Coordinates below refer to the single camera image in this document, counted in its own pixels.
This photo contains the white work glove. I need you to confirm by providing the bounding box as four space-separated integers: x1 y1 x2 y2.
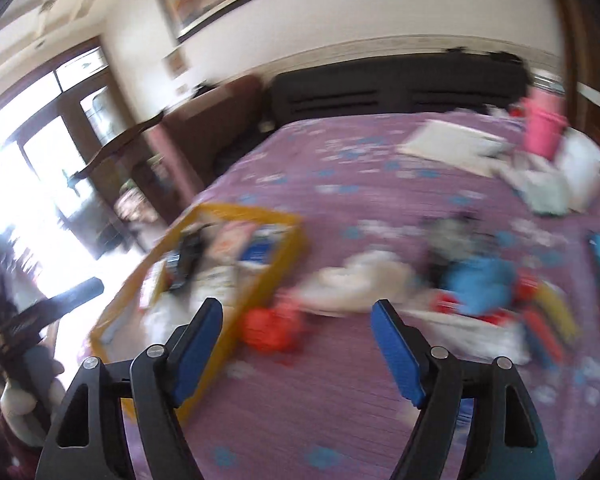
495 154 570 217

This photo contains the wooden door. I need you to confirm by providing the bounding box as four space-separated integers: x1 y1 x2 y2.
0 37 143 258

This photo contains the pink thermos bottle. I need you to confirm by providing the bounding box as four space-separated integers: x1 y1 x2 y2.
522 86 568 160

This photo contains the white paper notebook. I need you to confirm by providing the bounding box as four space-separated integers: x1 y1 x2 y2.
396 120 513 178

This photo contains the wooden chair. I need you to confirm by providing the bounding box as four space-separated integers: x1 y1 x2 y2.
67 110 178 226

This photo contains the black leather sofa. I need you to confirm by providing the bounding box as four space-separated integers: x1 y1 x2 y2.
268 48 529 127

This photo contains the purple floral tablecloth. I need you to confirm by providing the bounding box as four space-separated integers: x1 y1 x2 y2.
185 115 600 479

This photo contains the black item in box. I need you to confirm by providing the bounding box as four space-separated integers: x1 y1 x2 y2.
164 228 207 292

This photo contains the large colourful sponge pack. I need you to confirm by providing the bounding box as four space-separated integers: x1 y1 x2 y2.
516 275 581 368

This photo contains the yellow cardboard box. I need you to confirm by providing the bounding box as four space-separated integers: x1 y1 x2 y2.
90 203 306 422

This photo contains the red plastic bag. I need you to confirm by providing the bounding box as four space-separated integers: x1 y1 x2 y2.
240 296 304 353

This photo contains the floral white pouch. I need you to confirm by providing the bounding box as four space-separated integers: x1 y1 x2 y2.
188 266 238 313

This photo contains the cream white cloth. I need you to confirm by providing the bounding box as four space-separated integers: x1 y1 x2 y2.
290 249 416 316

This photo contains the pink tissue packet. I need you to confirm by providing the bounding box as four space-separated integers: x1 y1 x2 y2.
207 220 258 263

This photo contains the blue knitted cloth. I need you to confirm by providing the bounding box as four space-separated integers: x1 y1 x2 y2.
441 257 517 318

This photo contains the white translucent plastic bag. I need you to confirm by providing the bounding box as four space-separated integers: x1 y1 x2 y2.
402 310 531 365

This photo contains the white plastic container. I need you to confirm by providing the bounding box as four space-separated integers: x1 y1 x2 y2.
555 128 600 212

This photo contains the brown armchair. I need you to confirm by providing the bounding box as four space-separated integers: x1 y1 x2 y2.
144 75 268 208

